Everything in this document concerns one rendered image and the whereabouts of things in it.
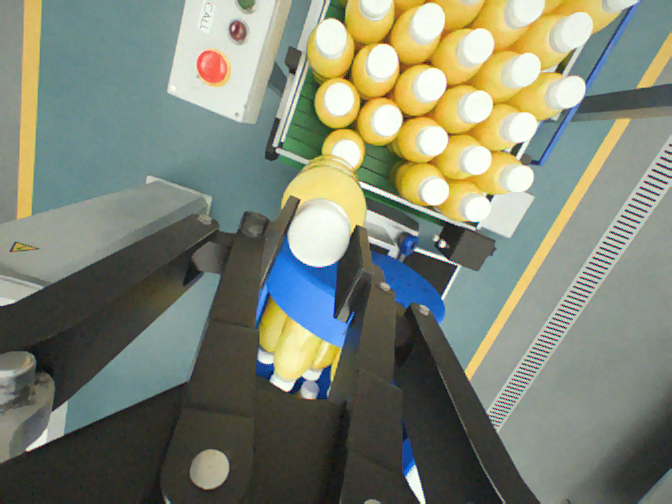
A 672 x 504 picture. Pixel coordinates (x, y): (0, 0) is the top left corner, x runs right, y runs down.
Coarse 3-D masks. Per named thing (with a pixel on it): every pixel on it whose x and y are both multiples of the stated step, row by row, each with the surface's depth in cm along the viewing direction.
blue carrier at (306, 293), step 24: (288, 264) 43; (336, 264) 48; (384, 264) 58; (264, 288) 49; (288, 288) 43; (312, 288) 40; (408, 288) 51; (432, 288) 55; (288, 312) 43; (312, 312) 41; (432, 312) 45; (336, 336) 40
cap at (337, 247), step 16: (304, 208) 20; (320, 208) 20; (304, 224) 20; (320, 224) 20; (336, 224) 20; (288, 240) 20; (304, 240) 20; (320, 240) 20; (336, 240) 20; (304, 256) 21; (320, 256) 21; (336, 256) 20
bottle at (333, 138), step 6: (336, 132) 50; (342, 132) 49; (348, 132) 49; (354, 132) 50; (330, 138) 49; (336, 138) 48; (342, 138) 48; (348, 138) 48; (354, 138) 48; (360, 138) 50; (324, 144) 51; (330, 144) 49; (360, 144) 49; (324, 150) 50; (330, 150) 48; (360, 150) 49; (360, 156) 49; (360, 162) 50; (354, 168) 50
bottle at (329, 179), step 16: (320, 160) 31; (336, 160) 32; (304, 176) 24; (320, 176) 23; (336, 176) 24; (352, 176) 27; (288, 192) 24; (304, 192) 22; (320, 192) 22; (336, 192) 22; (352, 192) 24; (336, 208) 21; (352, 208) 23; (352, 224) 23
